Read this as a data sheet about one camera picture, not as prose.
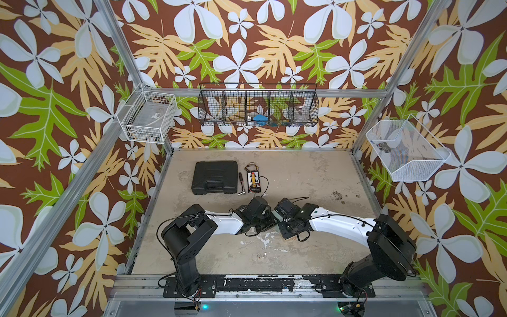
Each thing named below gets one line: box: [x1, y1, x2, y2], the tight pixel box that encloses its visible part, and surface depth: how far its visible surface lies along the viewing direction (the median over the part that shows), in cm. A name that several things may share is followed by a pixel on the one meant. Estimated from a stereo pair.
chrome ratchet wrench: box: [237, 171, 247, 196], surface depth 107 cm
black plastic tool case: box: [191, 160, 239, 195], surface depth 101 cm
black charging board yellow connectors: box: [246, 170, 261, 194], surface depth 107 cm
